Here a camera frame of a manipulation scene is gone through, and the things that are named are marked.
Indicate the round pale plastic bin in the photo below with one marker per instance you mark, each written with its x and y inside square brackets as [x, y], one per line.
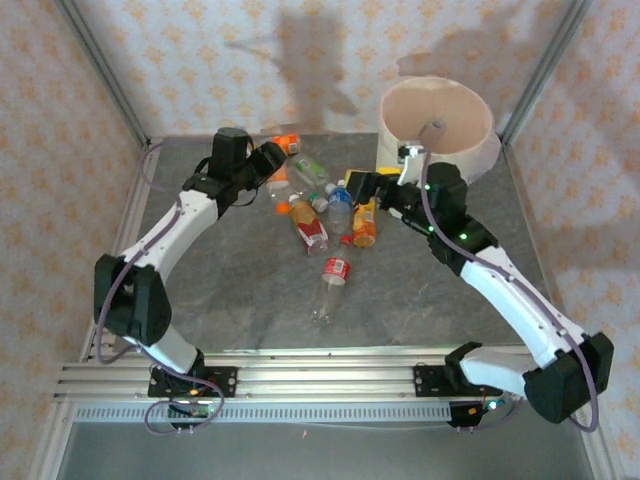
[450, 105]

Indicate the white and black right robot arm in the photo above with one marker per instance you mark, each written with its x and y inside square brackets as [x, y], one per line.
[515, 295]

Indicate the aluminium frame post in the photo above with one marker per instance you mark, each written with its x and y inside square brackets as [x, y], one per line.
[545, 70]
[100, 70]

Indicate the blue label water bottle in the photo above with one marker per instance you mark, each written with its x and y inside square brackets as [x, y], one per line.
[340, 197]

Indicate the aluminium table side rail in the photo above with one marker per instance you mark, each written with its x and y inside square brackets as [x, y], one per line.
[531, 225]
[127, 230]

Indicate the left controller board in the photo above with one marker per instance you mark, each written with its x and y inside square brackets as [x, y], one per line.
[192, 411]

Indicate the clear bottle with orange cap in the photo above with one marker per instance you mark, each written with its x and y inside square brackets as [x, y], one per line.
[277, 190]

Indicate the red label cola bottle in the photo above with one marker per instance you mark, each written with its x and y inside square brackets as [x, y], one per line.
[336, 269]

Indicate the purple label clear bottle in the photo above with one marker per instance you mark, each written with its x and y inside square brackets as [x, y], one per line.
[431, 132]

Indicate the red yellow label tea bottle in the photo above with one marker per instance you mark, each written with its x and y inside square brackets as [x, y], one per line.
[310, 227]

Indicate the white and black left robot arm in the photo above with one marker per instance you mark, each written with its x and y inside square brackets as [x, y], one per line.
[165, 235]

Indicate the green label clear bottle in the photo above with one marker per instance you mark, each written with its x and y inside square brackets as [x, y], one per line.
[311, 169]

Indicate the right controller board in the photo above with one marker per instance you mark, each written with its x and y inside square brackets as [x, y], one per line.
[467, 415]

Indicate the orange label plastic bottle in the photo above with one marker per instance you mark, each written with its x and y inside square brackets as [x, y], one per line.
[289, 144]

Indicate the orange juice plastic bottle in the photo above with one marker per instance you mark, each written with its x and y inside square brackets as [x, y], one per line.
[365, 227]

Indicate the translucent plastic bin liner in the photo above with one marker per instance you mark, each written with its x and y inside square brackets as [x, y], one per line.
[492, 150]

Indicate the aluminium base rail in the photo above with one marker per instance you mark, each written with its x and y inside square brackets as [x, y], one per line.
[325, 375]

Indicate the controller board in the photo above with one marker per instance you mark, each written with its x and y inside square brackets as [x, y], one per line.
[467, 415]
[192, 411]

